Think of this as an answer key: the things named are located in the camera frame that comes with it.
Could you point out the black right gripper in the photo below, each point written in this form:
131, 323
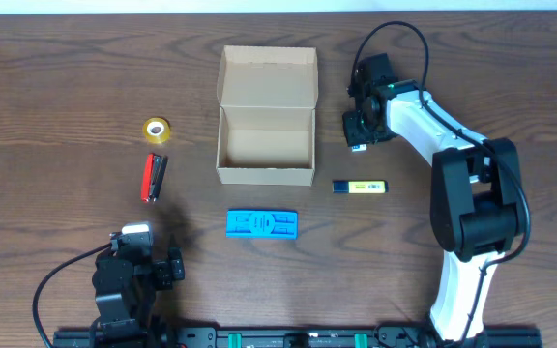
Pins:
352, 137

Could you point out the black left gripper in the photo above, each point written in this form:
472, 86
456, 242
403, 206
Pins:
171, 270

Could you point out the small blue white box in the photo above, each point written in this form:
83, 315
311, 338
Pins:
359, 148

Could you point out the blue whiteboard duster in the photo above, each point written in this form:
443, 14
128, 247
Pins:
262, 224

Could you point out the yellow blue highlighter marker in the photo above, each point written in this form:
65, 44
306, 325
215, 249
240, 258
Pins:
360, 187

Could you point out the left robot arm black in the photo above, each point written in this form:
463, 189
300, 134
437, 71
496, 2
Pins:
126, 282

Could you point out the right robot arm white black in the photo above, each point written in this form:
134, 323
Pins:
476, 203

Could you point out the red black stapler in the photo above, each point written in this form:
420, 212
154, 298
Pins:
154, 170

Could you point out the open cardboard box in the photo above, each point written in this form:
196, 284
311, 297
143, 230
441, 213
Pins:
267, 98

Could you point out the yellow tape roll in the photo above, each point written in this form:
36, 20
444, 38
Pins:
156, 130

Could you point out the black mounting rail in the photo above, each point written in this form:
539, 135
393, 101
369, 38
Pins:
208, 337

